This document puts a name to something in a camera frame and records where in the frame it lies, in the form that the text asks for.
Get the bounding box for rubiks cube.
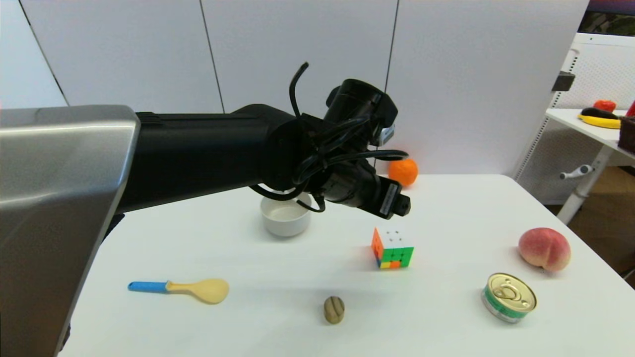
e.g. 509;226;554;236
371;227;415;270

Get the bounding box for orange fruit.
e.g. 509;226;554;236
388;158;419;188

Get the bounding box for grey round bowl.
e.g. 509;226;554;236
261;191;313;238

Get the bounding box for small brown striped oval object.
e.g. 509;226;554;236
324;296;346;325

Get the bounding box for green labelled tin can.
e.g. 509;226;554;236
481;273;538;324

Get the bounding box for pink peach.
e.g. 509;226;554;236
518;228;572;272

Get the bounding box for white desk leg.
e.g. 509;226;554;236
557;145;615;226

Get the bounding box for black clamp box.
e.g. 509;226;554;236
552;71;576;92

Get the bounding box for white side desk top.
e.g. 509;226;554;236
545;108;635;161

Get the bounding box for yellow banana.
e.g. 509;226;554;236
577;114;622;130

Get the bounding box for dark eggplant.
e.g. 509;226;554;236
581;107;620;120

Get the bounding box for dark brown basket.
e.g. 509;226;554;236
618;116;635;154

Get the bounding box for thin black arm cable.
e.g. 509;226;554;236
248;61;410;214

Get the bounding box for grey desk crank handle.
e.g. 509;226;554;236
560;165;594;180

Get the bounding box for yellow spoon with blue handle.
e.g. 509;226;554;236
127;278;231;305

